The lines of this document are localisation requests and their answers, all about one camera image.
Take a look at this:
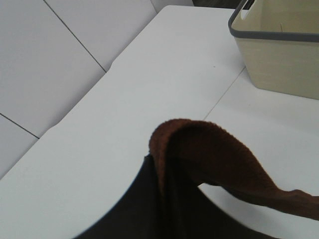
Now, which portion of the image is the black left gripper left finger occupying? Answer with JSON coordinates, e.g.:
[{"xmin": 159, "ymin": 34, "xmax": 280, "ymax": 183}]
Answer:
[{"xmin": 77, "ymin": 155, "xmax": 167, "ymax": 239}]

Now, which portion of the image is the brown towel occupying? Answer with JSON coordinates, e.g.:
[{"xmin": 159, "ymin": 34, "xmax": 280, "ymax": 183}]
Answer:
[{"xmin": 149, "ymin": 119, "xmax": 319, "ymax": 220}]

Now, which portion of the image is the beige bin grey rim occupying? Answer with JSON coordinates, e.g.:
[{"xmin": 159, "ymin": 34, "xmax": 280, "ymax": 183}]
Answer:
[{"xmin": 228, "ymin": 0, "xmax": 319, "ymax": 99}]

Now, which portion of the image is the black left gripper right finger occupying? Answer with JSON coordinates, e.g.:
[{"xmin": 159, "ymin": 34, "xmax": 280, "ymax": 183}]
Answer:
[{"xmin": 169, "ymin": 162, "xmax": 249, "ymax": 239}]

